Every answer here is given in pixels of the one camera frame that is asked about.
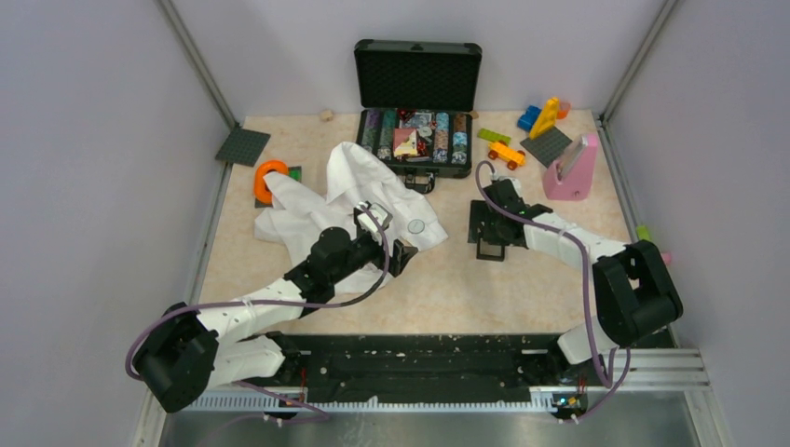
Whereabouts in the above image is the black square frame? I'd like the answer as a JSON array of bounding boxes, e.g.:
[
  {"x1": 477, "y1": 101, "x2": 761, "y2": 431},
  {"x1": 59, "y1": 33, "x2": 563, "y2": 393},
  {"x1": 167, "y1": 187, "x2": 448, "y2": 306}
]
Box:
[{"x1": 475, "y1": 238, "x2": 506, "y2": 262}]

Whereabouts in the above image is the brown ring brooch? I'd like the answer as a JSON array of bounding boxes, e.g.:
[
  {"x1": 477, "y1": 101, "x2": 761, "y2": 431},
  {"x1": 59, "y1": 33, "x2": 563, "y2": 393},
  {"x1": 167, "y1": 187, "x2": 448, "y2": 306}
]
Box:
[{"x1": 407, "y1": 219, "x2": 426, "y2": 235}]

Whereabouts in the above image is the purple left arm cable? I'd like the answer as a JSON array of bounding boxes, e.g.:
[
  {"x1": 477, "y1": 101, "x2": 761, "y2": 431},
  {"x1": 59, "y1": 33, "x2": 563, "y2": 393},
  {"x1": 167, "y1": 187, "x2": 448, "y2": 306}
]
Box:
[{"x1": 124, "y1": 206, "x2": 391, "y2": 426}]

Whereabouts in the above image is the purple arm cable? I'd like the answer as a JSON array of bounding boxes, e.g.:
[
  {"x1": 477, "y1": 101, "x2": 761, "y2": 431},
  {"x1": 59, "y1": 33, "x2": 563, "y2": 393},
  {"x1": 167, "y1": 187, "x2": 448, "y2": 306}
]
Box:
[
  {"x1": 124, "y1": 206, "x2": 391, "y2": 426},
  {"x1": 473, "y1": 160, "x2": 632, "y2": 421}
]

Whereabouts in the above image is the black poker chip case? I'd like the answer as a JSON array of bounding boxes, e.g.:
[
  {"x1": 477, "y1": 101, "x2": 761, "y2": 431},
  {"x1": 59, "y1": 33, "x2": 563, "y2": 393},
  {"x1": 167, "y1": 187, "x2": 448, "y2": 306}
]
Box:
[{"x1": 353, "y1": 39, "x2": 483, "y2": 194}]

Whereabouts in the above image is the yellow triangular toy block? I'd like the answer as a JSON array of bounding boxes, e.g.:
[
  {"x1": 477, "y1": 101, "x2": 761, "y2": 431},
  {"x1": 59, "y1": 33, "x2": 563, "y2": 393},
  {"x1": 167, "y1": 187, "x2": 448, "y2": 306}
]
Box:
[{"x1": 528, "y1": 97, "x2": 560, "y2": 140}]

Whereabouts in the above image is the pink phone stand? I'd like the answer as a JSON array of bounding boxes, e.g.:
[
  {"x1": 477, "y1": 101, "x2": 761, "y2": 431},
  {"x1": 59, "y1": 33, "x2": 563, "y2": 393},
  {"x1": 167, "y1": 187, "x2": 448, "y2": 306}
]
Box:
[{"x1": 542, "y1": 133, "x2": 600, "y2": 201}]

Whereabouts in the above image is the orange curved toy block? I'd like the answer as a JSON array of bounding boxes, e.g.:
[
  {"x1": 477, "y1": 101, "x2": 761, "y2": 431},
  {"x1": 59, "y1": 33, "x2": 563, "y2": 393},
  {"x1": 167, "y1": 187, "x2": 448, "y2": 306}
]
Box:
[{"x1": 252, "y1": 160, "x2": 290, "y2": 206}]

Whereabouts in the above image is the green pink toy outside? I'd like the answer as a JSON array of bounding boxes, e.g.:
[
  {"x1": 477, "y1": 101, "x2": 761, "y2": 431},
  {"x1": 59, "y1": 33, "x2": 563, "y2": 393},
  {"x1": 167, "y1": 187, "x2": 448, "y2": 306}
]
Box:
[{"x1": 635, "y1": 224, "x2": 672, "y2": 265}]

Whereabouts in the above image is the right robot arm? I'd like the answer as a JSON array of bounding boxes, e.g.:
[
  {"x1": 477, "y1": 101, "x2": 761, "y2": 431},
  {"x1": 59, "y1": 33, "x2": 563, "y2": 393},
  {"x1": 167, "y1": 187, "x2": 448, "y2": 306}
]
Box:
[{"x1": 479, "y1": 178, "x2": 684, "y2": 384}]

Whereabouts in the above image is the blue toy brick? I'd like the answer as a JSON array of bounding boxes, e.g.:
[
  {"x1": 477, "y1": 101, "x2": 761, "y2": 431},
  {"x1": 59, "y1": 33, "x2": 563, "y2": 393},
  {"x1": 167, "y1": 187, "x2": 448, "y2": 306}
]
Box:
[{"x1": 516, "y1": 105, "x2": 542, "y2": 132}]

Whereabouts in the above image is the lime green flat brick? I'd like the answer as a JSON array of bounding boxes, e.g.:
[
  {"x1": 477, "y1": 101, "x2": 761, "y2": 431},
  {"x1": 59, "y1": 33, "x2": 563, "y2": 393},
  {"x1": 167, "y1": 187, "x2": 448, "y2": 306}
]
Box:
[{"x1": 477, "y1": 129, "x2": 511, "y2": 145}]

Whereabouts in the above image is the white shirt garment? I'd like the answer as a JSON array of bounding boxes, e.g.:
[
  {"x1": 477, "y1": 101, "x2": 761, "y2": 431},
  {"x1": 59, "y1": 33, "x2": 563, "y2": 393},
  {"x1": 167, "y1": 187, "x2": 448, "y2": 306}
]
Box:
[{"x1": 253, "y1": 142, "x2": 448, "y2": 264}]

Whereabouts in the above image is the dark grey baseplate left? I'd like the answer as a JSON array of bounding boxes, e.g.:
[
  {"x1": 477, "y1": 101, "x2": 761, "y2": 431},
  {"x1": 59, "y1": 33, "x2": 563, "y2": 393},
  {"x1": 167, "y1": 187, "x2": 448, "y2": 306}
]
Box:
[{"x1": 215, "y1": 127, "x2": 271, "y2": 167}]

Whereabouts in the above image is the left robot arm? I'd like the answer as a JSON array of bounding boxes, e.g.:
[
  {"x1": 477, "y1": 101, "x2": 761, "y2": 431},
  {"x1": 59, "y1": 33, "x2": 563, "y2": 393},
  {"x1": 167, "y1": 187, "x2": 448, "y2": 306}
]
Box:
[{"x1": 125, "y1": 227, "x2": 418, "y2": 413}]

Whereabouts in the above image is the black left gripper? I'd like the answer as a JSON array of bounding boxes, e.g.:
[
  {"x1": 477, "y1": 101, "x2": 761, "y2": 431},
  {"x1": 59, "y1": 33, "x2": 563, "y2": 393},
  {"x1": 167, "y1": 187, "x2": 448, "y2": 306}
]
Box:
[{"x1": 330, "y1": 229, "x2": 416, "y2": 285}]

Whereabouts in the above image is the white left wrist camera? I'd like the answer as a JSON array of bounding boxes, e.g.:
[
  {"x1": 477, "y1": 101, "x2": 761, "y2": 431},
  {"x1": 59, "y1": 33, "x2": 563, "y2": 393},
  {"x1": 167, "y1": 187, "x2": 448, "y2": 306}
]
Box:
[{"x1": 354, "y1": 202, "x2": 393, "y2": 234}]

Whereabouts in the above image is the yellow toy car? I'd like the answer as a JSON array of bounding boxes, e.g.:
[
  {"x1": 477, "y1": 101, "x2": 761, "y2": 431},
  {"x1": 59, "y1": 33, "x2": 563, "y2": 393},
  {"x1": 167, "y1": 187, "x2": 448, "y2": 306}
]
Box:
[{"x1": 487, "y1": 141, "x2": 526, "y2": 170}]

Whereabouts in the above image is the dark grey baseplate right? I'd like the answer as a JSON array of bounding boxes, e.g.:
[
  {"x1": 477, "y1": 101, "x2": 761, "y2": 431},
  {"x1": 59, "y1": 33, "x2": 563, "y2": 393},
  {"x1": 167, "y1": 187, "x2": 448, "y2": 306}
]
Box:
[{"x1": 520, "y1": 127, "x2": 572, "y2": 169}]

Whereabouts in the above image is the orange small toy piece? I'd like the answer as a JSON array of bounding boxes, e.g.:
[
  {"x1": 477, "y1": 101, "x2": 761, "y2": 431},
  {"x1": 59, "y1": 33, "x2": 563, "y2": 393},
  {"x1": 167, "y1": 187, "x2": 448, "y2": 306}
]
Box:
[{"x1": 556, "y1": 101, "x2": 572, "y2": 120}]

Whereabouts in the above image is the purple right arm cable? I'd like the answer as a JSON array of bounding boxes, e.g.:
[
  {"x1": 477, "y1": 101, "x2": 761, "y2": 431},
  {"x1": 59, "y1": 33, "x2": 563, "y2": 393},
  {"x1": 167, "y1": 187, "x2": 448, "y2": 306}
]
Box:
[{"x1": 473, "y1": 160, "x2": 632, "y2": 421}]

